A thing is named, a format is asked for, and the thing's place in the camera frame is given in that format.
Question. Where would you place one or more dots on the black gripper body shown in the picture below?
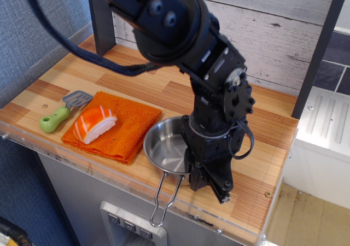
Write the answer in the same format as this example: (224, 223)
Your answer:
(215, 155)

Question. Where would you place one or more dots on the dark grey left post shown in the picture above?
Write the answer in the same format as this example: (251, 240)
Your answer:
(102, 25)

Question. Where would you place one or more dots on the green handled grey toy spatula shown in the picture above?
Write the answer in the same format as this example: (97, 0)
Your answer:
(75, 99)

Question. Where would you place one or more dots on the dark grey right post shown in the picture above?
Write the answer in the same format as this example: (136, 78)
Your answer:
(323, 41)

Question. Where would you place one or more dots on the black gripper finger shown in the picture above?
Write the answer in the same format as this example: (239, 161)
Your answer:
(199, 178)
(190, 162)

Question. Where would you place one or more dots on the stainless steel pot with handle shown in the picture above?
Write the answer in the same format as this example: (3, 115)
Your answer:
(164, 147)

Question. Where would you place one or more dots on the yellow black object at corner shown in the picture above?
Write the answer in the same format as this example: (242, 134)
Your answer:
(12, 235)

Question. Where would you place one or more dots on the toy salmon sushi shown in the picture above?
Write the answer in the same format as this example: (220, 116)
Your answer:
(93, 123)

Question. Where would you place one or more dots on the silver ice dispenser panel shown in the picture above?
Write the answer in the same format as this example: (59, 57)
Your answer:
(126, 228)

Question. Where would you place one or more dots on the clear acrylic table edge guard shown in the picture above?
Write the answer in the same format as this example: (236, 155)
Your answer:
(243, 219)

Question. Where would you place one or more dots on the dark grey post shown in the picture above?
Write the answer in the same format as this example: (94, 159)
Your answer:
(102, 25)
(323, 41)

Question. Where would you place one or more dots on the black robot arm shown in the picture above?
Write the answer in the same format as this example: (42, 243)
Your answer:
(185, 34)

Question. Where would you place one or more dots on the silver toy fridge cabinet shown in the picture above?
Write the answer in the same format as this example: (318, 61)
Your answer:
(82, 189)

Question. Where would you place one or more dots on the white toy sink unit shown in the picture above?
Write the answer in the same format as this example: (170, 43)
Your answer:
(318, 163)

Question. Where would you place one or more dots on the orange folded towel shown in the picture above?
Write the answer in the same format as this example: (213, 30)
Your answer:
(122, 141)

